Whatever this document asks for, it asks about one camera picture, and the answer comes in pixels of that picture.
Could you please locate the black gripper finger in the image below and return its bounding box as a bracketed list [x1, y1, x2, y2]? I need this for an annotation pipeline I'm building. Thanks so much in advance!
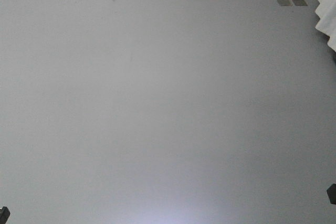
[0, 206, 10, 221]
[327, 183, 336, 204]

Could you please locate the white draped cloth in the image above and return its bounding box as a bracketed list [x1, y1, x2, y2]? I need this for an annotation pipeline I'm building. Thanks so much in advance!
[315, 0, 336, 51]

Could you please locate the grey floor tape patch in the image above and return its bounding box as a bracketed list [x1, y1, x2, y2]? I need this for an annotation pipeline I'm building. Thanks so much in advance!
[292, 0, 308, 6]
[277, 0, 292, 6]

